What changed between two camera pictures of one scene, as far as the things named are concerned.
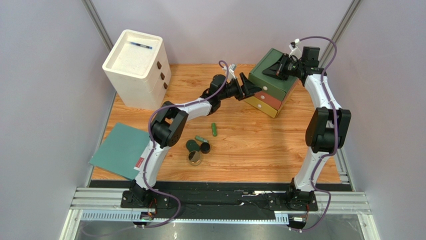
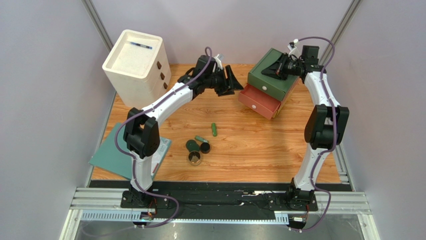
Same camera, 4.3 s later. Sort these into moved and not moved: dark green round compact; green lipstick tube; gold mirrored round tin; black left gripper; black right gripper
Moved: black left gripper
Not moved: dark green round compact; black right gripper; gold mirrored round tin; green lipstick tube
